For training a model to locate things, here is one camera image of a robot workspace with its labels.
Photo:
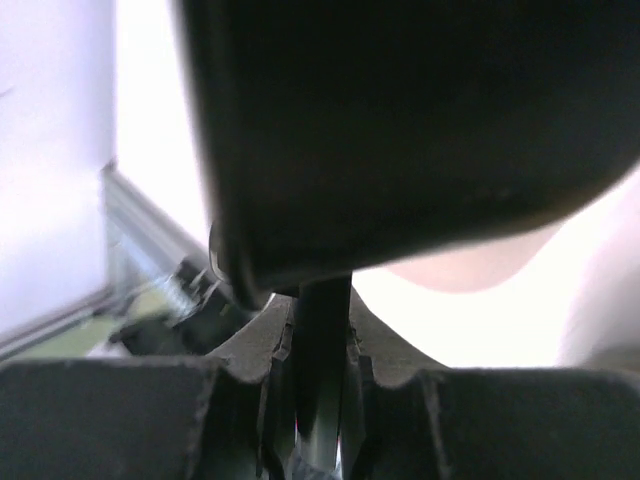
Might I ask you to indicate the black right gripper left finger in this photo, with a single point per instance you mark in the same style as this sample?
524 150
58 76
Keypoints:
225 416

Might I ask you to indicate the aluminium mounting rail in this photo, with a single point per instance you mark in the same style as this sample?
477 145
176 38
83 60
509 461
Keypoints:
144 249

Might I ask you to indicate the black slotted litter scoop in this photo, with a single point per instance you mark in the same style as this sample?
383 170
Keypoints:
338 135

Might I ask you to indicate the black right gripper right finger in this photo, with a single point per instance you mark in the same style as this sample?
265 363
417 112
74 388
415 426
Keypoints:
406 417

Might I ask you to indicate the white plastic bin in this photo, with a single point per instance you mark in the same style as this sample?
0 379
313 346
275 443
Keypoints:
510 302

